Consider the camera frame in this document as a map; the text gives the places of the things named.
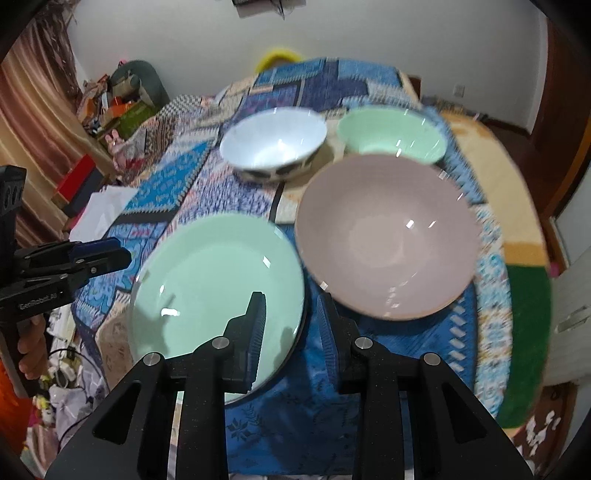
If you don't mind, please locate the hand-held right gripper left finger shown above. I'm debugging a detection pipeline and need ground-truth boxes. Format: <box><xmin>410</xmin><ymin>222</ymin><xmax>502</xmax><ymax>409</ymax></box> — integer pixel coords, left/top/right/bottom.
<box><xmin>44</xmin><ymin>291</ymin><xmax>269</xmax><ymax>480</ymax></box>

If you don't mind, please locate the white folded paper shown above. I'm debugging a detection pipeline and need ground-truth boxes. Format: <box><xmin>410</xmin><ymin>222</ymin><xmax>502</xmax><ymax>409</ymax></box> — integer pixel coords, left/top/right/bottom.
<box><xmin>69</xmin><ymin>185</ymin><xmax>139</xmax><ymax>243</ymax></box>

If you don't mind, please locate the blue patchwork blanket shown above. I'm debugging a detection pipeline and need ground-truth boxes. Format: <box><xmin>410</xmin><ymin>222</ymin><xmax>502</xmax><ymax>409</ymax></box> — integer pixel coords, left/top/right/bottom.
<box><xmin>69</xmin><ymin>58</ymin><xmax>513</xmax><ymax>476</ymax></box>

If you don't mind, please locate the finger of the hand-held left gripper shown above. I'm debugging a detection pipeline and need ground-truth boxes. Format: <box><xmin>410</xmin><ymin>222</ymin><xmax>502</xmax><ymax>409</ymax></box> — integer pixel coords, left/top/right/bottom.
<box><xmin>23</xmin><ymin>249</ymin><xmax>132</xmax><ymax>291</ymax></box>
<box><xmin>14</xmin><ymin>237</ymin><xmax>123</xmax><ymax>278</ymax></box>

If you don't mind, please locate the white appliance with stickers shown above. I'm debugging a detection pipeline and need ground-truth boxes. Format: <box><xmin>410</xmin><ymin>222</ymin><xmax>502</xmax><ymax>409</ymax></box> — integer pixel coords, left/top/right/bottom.
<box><xmin>549</xmin><ymin>249</ymin><xmax>591</xmax><ymax>384</ymax></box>

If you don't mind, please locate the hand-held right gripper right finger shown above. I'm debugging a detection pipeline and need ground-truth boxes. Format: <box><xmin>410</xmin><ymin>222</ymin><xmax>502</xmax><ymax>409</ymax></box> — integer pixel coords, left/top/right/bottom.
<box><xmin>316</xmin><ymin>292</ymin><xmax>536</xmax><ymax>480</ymax></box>

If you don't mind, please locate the white bowl with dark spots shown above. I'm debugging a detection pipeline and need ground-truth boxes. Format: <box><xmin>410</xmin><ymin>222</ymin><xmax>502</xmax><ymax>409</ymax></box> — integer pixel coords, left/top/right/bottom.
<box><xmin>219</xmin><ymin>107</ymin><xmax>328</xmax><ymax>182</ymax></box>

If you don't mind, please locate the pink bowl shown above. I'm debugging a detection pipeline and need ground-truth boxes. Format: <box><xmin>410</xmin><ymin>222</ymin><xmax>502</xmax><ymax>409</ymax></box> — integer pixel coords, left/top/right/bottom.
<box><xmin>294</xmin><ymin>154</ymin><xmax>483</xmax><ymax>321</ymax></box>

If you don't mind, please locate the person's left hand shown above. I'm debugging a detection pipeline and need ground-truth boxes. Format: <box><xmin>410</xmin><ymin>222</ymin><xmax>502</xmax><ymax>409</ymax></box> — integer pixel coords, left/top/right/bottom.
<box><xmin>16</xmin><ymin>316</ymin><xmax>49</xmax><ymax>374</ymax></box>

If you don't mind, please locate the pale green bowl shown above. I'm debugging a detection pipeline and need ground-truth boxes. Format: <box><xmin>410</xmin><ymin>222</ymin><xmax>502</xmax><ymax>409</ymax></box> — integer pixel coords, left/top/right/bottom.
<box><xmin>336</xmin><ymin>105</ymin><xmax>448</xmax><ymax>166</ymax></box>

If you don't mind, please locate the brown striped curtain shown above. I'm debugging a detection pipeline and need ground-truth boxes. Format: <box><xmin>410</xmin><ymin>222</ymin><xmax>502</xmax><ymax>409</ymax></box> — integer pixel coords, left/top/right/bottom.
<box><xmin>0</xmin><ymin>0</ymin><xmax>116</xmax><ymax>250</ymax></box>

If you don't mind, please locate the orange bag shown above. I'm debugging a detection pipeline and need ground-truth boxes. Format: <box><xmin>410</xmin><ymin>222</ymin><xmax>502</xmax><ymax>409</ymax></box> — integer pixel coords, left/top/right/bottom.
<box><xmin>0</xmin><ymin>360</ymin><xmax>28</xmax><ymax>457</ymax></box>

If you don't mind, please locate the pale green plate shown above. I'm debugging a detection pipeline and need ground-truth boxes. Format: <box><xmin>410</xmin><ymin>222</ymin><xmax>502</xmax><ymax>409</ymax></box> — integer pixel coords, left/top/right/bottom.
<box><xmin>130</xmin><ymin>213</ymin><xmax>306</xmax><ymax>407</ymax></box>

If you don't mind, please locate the wooden door frame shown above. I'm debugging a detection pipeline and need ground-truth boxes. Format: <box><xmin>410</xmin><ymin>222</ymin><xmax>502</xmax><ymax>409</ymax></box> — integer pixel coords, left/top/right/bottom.
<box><xmin>526</xmin><ymin>14</ymin><xmax>591</xmax><ymax>278</ymax></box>

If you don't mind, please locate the green storage box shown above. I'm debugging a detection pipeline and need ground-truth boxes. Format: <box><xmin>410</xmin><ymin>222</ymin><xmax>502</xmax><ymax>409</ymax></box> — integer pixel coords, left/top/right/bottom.
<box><xmin>117</xmin><ymin>102</ymin><xmax>160</xmax><ymax>134</ymax></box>

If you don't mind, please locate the pink bunny toy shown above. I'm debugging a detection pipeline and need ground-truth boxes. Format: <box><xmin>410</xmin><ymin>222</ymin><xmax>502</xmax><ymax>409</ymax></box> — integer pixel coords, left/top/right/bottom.
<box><xmin>104</xmin><ymin>129</ymin><xmax>127</xmax><ymax>167</ymax></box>

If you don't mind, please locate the dark blue box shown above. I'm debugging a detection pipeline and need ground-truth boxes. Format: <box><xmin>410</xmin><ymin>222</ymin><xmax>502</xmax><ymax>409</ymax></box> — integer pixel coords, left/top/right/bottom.
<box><xmin>60</xmin><ymin>171</ymin><xmax>105</xmax><ymax>217</ymax></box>

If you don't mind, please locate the pile of cardboard clutter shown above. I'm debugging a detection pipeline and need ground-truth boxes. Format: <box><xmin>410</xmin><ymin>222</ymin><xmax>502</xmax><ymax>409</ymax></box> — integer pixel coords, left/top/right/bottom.
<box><xmin>76</xmin><ymin>76</ymin><xmax>139</xmax><ymax>139</ymax></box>

